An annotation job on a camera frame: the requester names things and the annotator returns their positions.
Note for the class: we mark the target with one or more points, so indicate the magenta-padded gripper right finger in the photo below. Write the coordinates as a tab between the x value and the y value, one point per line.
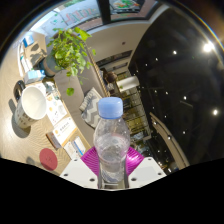
148	171

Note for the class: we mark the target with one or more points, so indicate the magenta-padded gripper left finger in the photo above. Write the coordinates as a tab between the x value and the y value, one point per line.
76	173

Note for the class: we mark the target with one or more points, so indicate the clear plastic bottle blue cap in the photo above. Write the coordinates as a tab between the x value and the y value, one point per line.
111	143

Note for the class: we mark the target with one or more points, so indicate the blue and white leaflet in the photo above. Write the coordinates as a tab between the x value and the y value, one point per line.
75	148

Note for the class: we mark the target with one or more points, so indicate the flat round red coaster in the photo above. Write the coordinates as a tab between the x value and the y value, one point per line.
48	159

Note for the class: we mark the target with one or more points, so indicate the cardboard tissue box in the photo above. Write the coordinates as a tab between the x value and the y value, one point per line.
63	131

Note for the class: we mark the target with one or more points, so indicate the grey white chevron cushion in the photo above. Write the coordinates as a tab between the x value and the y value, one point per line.
90	110

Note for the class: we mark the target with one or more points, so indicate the white printed menu sheet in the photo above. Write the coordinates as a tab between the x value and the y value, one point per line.
56	110

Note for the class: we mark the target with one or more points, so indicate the grey curved sofa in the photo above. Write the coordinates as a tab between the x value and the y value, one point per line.
71	100

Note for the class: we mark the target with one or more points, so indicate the white mug with black print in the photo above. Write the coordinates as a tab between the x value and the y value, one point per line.
31	103

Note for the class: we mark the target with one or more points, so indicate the person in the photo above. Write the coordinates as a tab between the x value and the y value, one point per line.
110	77

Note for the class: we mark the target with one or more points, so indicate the small light blue carton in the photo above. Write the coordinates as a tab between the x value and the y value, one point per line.
34	76

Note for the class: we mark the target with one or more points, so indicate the green potted plant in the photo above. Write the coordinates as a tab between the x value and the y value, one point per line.
68	53

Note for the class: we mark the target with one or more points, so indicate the group of ceiling spotlights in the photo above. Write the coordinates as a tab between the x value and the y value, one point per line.
208	47

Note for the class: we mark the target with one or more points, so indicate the window with painted decorations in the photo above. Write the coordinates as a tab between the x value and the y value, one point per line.
83	13

